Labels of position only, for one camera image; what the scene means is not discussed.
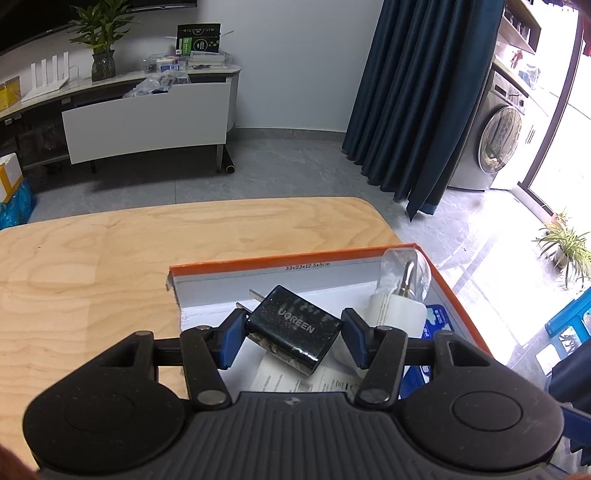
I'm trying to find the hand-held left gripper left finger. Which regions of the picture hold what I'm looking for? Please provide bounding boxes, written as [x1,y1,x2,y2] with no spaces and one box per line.
[95,308,246,411]

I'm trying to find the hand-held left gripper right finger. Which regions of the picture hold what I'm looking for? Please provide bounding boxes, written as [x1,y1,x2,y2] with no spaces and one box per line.
[341,308,497,409]

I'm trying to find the white plug-in device with bottle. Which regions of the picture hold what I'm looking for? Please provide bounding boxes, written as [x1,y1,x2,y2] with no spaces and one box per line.
[368,246,433,341]

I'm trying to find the black charger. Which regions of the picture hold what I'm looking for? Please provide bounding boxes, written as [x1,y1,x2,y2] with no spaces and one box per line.
[236,285,343,376]

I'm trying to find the white adapter box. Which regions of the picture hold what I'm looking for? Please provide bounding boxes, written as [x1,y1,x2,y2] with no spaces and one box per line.
[251,354,366,396]

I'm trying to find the orange cardboard box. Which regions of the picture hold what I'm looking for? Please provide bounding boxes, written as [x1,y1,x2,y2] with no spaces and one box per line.
[165,244,496,403]

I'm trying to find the blue plastic box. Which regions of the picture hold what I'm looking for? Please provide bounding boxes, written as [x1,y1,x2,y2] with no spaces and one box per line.
[401,304,463,398]

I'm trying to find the blue plastic stool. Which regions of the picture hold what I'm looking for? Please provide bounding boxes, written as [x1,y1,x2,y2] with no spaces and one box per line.
[544,288,591,352]

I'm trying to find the dark blue cloth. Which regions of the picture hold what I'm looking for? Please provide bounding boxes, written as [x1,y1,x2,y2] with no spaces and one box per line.
[549,355,591,463]

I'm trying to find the spider plant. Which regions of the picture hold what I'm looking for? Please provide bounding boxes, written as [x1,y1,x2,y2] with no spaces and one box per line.
[533,210,591,289]

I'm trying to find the white panel cart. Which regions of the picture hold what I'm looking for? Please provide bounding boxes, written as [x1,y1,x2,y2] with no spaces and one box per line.
[61,76,236,174]

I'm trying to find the dark blue curtain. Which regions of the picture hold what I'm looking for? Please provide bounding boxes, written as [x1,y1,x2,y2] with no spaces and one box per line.
[341,0,507,220]

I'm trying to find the silver washing machine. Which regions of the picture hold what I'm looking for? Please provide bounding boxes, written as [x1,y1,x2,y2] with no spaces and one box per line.
[447,69,530,193]

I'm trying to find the blue plastic bag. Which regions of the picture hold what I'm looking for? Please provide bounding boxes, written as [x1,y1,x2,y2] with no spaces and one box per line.
[0,177,38,232]

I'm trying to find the clear bag of parts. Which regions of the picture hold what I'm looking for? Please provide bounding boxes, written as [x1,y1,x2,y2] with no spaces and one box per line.
[122,73,193,98]

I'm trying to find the white cardboard box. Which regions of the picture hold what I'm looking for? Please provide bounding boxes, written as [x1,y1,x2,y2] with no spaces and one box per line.
[0,154,24,204]

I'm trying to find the clear plastic boxes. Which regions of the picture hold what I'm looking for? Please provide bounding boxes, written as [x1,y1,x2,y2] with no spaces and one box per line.
[143,50,232,73]

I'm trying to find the tv stand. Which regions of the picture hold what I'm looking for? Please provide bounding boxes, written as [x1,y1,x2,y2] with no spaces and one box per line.
[0,64,243,175]

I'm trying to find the black and green box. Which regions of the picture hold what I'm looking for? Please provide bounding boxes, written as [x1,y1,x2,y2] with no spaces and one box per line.
[176,23,223,54]

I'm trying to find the potted plant in dark vase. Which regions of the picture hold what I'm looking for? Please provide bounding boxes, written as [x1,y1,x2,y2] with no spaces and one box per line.
[69,0,135,83]

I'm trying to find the white router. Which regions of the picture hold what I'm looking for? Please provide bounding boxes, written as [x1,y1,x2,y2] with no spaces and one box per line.
[20,51,79,103]

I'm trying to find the yellow box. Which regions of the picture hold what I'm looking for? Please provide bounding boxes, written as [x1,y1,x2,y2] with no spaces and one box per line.
[0,76,22,112]

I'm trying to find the black television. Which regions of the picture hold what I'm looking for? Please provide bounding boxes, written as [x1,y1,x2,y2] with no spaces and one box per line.
[0,0,199,52]

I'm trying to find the wall shelf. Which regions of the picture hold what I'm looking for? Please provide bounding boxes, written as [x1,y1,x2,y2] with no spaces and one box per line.
[496,0,544,56]

